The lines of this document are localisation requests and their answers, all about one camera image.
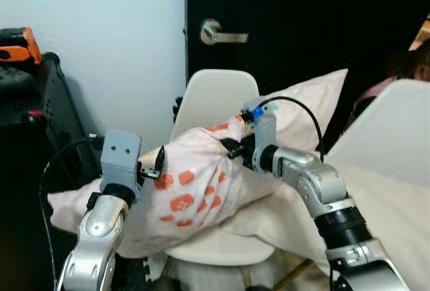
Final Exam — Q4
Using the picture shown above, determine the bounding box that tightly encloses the pink pillow with orange flowers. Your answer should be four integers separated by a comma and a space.
48, 69, 349, 259

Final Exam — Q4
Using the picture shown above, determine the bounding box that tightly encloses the plain white pillow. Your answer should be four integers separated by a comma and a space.
225, 163, 430, 291

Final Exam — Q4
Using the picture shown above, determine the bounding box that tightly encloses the black foam floor mat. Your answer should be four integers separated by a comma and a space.
116, 254, 166, 291

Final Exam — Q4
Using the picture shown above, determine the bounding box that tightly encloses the black equipment case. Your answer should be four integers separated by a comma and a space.
0, 52, 103, 291

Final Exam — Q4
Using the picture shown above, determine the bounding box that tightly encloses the black door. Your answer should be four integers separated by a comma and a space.
186, 0, 430, 152

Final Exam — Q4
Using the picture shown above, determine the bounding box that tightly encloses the orange and black tool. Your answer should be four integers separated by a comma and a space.
0, 27, 42, 65

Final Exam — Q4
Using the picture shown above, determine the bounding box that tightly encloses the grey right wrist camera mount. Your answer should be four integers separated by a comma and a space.
241, 97, 278, 171

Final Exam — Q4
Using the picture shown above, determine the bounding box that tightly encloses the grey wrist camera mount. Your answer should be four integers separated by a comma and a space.
101, 130, 142, 191
241, 97, 278, 171

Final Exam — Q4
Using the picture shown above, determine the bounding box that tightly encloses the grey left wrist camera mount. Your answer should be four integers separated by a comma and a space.
101, 130, 142, 191

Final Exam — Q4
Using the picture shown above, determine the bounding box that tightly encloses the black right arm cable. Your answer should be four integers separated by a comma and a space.
259, 96, 325, 162

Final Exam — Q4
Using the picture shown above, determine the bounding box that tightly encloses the silver door lever handle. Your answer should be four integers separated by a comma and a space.
200, 19, 249, 46

